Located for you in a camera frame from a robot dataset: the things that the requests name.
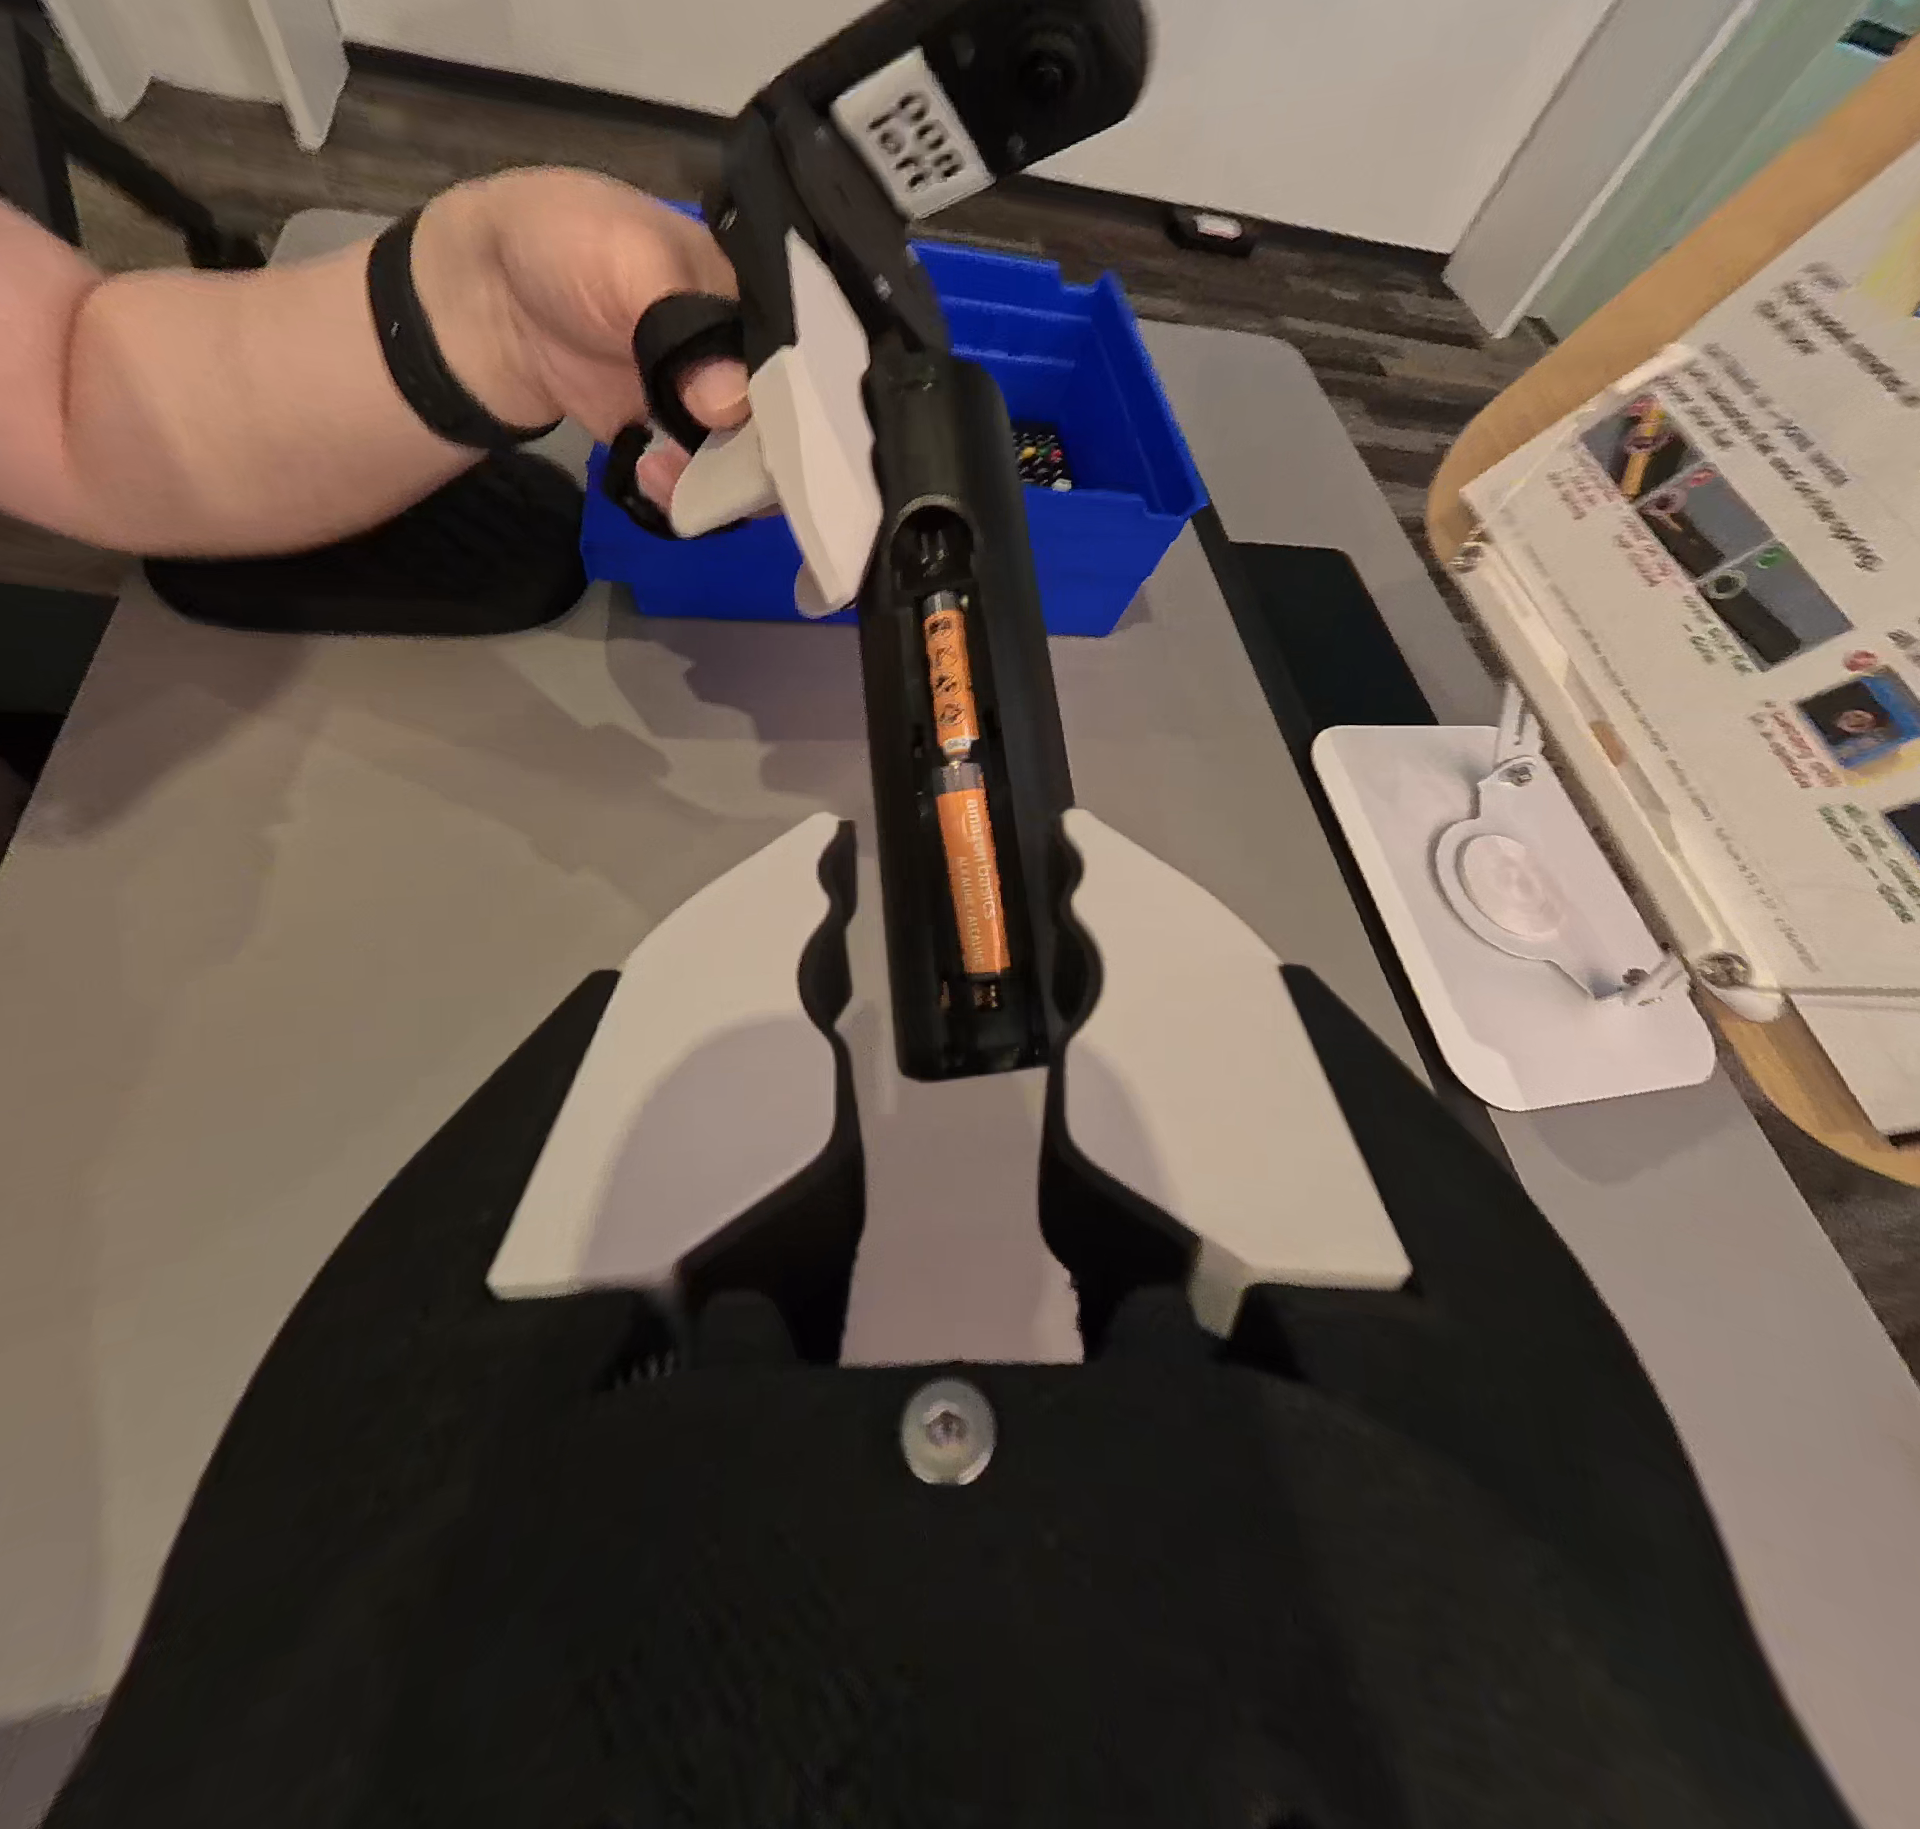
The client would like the person's left hand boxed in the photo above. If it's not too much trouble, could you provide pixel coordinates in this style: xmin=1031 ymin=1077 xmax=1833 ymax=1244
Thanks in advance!
xmin=409 ymin=167 xmax=755 ymax=499

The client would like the instruction sheet on stand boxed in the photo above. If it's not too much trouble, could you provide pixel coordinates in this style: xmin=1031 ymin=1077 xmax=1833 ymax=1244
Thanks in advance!
xmin=1426 ymin=42 xmax=1920 ymax=1185

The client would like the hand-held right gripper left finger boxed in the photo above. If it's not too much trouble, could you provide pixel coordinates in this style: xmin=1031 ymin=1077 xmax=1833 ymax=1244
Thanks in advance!
xmin=487 ymin=814 xmax=873 ymax=1353

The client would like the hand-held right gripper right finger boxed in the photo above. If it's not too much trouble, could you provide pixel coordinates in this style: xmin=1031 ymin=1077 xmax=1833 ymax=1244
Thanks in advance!
xmin=1041 ymin=808 xmax=1415 ymax=1339

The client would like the black wrist rest pad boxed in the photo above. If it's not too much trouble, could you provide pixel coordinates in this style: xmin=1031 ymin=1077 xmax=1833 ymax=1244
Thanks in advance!
xmin=143 ymin=450 xmax=590 ymax=640

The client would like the black wristband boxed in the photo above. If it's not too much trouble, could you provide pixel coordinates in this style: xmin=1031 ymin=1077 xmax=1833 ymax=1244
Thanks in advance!
xmin=364 ymin=206 xmax=564 ymax=453

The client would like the person's left forearm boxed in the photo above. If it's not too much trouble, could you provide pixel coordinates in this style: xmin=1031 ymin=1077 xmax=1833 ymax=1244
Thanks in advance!
xmin=0 ymin=194 xmax=498 ymax=559

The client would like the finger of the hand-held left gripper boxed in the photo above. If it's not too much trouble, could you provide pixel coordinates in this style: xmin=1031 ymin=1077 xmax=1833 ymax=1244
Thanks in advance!
xmin=746 ymin=237 xmax=887 ymax=619

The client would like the blue plastic bin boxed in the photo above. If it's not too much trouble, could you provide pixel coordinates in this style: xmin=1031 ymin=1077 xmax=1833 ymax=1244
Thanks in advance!
xmin=579 ymin=199 xmax=1211 ymax=640

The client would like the orange AAA battery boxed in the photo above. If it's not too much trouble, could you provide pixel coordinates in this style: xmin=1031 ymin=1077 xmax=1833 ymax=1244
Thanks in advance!
xmin=919 ymin=592 xmax=984 ymax=761
xmin=937 ymin=767 xmax=1018 ymax=1013

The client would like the white table leg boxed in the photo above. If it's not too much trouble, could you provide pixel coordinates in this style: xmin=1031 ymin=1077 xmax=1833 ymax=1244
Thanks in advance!
xmin=213 ymin=0 xmax=354 ymax=154

